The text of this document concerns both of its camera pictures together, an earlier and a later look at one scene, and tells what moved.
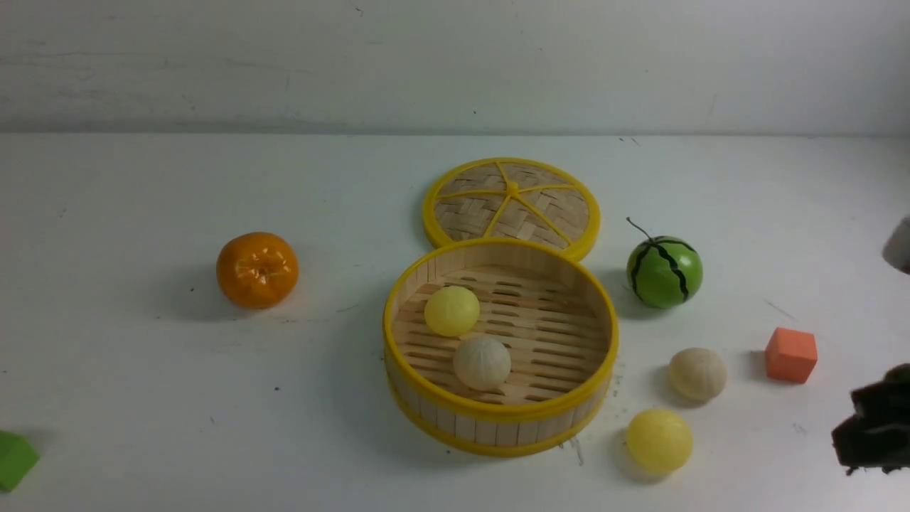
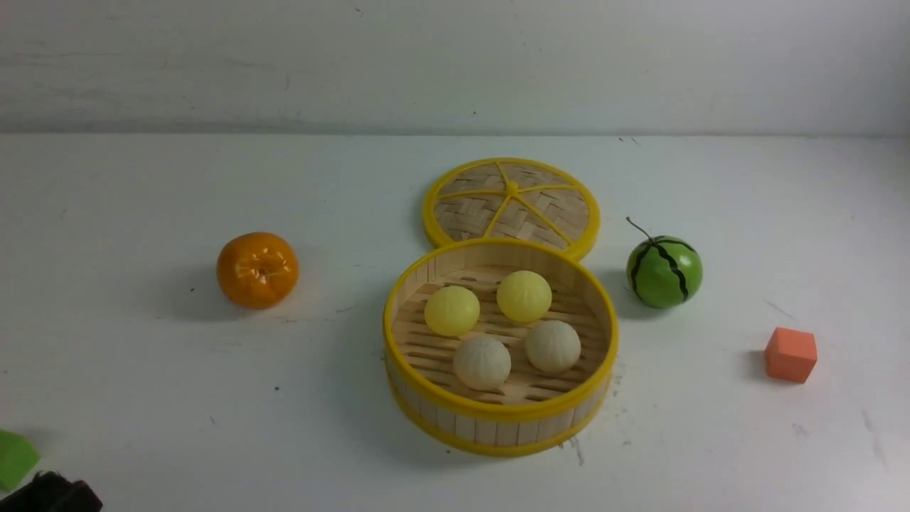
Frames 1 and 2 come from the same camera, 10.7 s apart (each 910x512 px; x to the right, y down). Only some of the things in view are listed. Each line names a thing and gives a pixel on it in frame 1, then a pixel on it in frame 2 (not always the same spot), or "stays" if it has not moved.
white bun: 481,363 stays
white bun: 697,375 -> 552,346
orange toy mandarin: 257,270 stays
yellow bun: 658,441 -> 525,296
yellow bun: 451,311 stays
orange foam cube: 790,355 stays
